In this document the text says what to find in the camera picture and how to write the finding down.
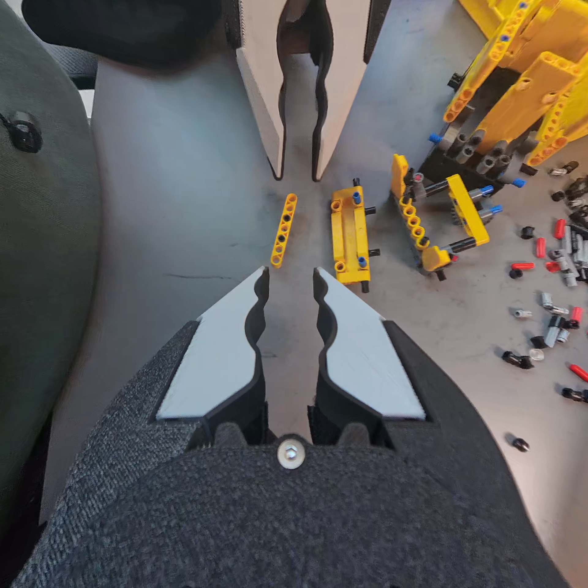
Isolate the yellow lego panel with pins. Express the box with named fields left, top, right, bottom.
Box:
left=330, top=178, right=381, bottom=293

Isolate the black round device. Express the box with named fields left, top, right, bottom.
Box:
left=0, top=110, right=43, bottom=153

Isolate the yellow lego beam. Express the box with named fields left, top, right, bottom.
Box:
left=270, top=193, right=298, bottom=269

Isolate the yellow lego robot body model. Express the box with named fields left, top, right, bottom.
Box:
left=419, top=0, right=588, bottom=187

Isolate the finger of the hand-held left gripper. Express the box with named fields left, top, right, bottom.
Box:
left=311, top=0, right=373, bottom=182
left=236, top=0, right=288, bottom=181

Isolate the pile of small lego pins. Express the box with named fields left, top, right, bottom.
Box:
left=501, top=161, right=588, bottom=405

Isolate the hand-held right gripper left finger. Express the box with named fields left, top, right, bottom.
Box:
left=156, top=266, right=270, bottom=421

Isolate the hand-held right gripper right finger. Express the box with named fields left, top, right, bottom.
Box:
left=313, top=267, right=427, bottom=421

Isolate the lego axle and gear assembly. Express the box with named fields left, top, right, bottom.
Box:
left=390, top=154, right=503, bottom=282

